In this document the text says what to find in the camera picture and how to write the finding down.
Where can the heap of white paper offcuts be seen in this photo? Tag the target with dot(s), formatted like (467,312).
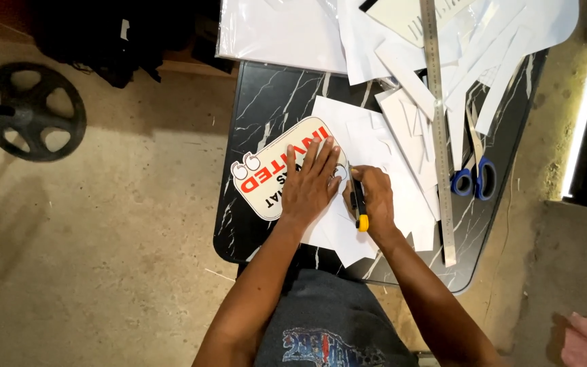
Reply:
(441,66)

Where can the black marble pattern table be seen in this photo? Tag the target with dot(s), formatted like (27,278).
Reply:
(273,102)

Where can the pile of black cloth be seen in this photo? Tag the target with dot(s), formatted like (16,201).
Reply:
(115,35)

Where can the person's dark printed shirt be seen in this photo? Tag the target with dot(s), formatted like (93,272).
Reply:
(329,326)

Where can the person's right hand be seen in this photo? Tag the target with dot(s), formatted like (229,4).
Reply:
(375,196)

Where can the long steel ruler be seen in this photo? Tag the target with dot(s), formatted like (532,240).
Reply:
(438,132)

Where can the person's left hand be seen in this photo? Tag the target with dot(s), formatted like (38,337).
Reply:
(310,182)

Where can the person's right fingers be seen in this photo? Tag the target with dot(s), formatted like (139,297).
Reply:
(350,196)

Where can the cream printed card sign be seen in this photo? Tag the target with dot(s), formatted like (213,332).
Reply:
(268,171)

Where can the yellow black utility knife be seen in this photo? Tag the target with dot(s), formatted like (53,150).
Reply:
(358,201)

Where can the white paper sheet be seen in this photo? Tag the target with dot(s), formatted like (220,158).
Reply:
(354,132)

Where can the white sheets in plastic wrap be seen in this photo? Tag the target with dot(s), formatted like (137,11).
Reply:
(283,33)

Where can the black round metal stand base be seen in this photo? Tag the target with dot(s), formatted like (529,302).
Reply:
(31,112)

